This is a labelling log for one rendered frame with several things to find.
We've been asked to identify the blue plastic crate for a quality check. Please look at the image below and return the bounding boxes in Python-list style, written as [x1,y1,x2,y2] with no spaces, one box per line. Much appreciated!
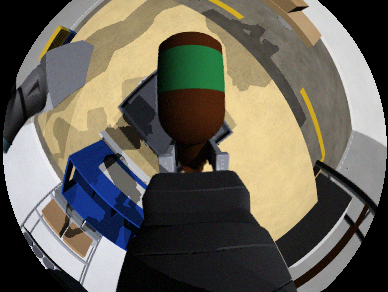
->
[61,139,147,251]

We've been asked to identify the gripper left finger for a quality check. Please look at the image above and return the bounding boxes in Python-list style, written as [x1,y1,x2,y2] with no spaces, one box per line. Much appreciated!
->
[158,139,179,173]

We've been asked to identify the brown bottle with green label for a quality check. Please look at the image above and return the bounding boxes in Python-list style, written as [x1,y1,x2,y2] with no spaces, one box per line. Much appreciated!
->
[157,31,225,172]

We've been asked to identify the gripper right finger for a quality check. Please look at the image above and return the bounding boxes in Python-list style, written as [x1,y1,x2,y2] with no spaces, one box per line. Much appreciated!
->
[207,138,230,171]

